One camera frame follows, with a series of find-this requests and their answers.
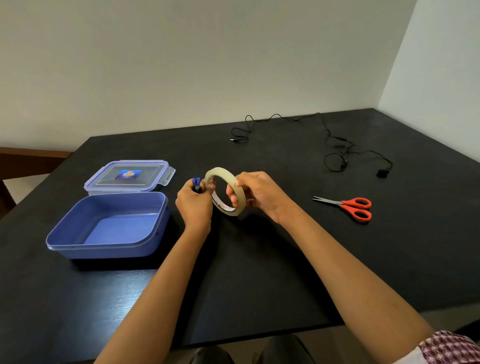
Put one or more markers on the clear container lid blue clips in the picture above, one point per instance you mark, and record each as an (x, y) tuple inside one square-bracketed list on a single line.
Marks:
[(112, 176)]

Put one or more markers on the person's left thumb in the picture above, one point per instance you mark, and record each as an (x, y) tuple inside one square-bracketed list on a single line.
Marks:
[(211, 184)]

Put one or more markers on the beige adhesive tape roll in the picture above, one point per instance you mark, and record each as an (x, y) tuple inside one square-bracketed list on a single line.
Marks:
[(220, 171)]

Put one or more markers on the blue plastic container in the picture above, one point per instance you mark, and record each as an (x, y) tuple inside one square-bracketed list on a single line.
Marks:
[(112, 227)]

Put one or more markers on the person's left hand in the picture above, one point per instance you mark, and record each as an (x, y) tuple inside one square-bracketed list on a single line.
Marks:
[(195, 208)]

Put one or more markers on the brown wooden furniture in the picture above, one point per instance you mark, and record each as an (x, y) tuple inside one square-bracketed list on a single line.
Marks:
[(26, 161)]

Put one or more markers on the person's dark trousers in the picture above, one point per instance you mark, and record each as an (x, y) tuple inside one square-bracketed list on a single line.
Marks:
[(285, 350)]

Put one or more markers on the person's left forearm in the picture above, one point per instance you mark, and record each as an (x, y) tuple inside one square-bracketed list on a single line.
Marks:
[(161, 296)]

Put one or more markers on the person's right forearm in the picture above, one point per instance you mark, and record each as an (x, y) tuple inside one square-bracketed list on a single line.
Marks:
[(348, 285)]

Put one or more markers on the maroon patterned sleeve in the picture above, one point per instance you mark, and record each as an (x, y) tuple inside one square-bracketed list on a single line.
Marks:
[(450, 347)]

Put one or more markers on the blue pen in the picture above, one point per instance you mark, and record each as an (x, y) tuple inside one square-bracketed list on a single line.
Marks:
[(197, 183)]

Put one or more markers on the person's right thumb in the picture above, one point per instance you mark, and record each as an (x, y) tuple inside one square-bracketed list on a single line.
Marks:
[(231, 195)]

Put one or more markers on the person's right hand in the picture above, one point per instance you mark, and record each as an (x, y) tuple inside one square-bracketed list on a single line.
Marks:
[(264, 193)]

